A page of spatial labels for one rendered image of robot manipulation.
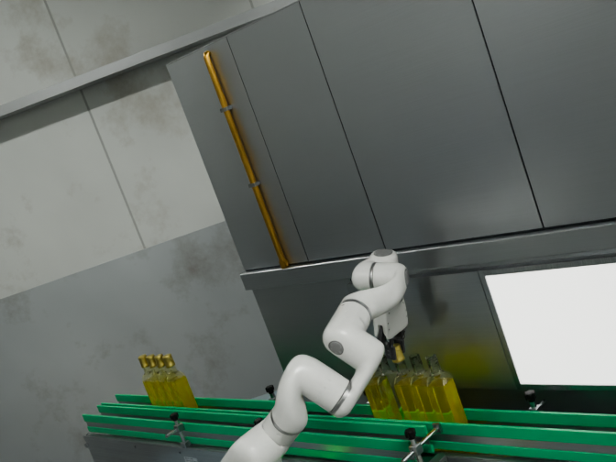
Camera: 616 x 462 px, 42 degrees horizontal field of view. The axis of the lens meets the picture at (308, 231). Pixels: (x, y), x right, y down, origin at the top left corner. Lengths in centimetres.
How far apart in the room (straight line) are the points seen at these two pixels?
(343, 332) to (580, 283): 58
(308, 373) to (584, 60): 90
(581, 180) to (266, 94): 97
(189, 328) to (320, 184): 315
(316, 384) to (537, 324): 61
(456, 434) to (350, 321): 52
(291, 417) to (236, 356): 359
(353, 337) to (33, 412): 431
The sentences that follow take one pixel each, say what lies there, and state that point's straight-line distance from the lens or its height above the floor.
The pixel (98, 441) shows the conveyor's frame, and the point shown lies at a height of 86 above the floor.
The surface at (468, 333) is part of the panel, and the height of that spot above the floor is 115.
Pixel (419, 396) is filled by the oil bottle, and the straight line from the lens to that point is 221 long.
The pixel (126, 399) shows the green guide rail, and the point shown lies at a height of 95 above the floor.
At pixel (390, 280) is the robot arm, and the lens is 194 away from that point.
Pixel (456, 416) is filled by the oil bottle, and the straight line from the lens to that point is 219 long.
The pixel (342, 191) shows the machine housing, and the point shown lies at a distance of 231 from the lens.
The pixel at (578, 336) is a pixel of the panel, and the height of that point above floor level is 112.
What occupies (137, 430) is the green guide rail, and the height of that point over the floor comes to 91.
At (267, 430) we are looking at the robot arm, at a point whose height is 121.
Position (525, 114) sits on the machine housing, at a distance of 193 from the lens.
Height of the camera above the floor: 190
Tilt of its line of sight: 9 degrees down
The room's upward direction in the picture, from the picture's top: 20 degrees counter-clockwise
